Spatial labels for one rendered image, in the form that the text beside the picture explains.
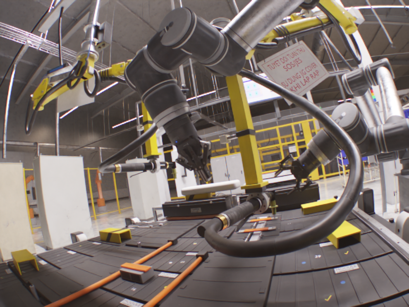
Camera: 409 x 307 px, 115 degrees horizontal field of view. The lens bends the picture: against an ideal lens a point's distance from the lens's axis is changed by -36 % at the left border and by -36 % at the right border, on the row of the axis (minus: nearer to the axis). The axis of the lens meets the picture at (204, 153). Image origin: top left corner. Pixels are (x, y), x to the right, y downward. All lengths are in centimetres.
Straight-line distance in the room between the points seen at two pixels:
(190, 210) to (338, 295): 100
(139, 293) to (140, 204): 635
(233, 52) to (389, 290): 63
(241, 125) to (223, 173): 929
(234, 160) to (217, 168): 96
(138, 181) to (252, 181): 609
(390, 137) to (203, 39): 69
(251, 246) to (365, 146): 61
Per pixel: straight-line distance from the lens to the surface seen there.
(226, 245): 37
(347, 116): 71
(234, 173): 986
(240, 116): 76
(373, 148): 84
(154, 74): 53
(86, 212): 526
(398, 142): 82
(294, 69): 97
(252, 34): 59
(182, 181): 351
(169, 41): 47
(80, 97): 150
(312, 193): 108
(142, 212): 681
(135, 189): 682
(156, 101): 51
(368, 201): 117
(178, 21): 48
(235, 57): 59
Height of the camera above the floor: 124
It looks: 6 degrees up
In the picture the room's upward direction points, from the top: 9 degrees counter-clockwise
